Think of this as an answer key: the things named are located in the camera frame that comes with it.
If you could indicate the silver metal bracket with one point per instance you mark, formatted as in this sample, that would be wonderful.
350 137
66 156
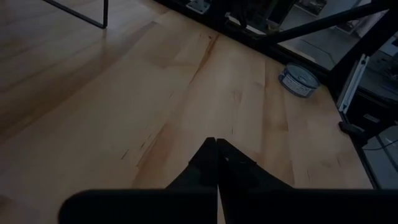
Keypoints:
199 4

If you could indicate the teal yellow label tuna can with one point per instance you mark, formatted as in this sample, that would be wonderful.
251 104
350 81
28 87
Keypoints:
298 82

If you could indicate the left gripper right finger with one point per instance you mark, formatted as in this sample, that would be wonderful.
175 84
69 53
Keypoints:
280 207

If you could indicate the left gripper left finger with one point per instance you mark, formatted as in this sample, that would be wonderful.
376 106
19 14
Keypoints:
174 207

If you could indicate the silver metal strip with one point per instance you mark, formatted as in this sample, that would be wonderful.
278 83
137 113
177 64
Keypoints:
351 84

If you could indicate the wooden shelf black metal legs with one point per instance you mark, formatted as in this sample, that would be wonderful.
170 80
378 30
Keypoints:
105 15

